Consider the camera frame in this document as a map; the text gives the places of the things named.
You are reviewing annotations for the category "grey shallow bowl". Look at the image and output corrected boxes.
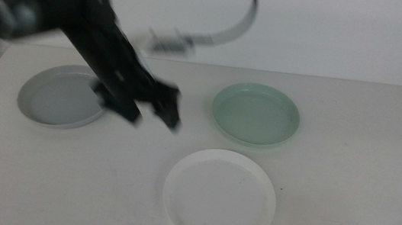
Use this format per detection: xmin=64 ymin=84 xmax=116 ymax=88
xmin=14 ymin=57 xmax=113 ymax=135

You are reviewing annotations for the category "pale green shallow bowl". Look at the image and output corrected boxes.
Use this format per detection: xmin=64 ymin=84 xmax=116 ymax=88
xmin=207 ymin=77 xmax=304 ymax=153

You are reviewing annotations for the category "white shallow bowl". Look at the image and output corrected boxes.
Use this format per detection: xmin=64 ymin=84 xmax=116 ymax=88
xmin=158 ymin=142 xmax=283 ymax=225

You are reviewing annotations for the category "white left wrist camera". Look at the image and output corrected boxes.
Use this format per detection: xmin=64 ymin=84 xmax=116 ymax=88
xmin=143 ymin=24 xmax=200 ymax=59

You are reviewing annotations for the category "flat grey ribbon cable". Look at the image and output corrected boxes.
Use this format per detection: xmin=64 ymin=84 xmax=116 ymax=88
xmin=189 ymin=0 xmax=260 ymax=53

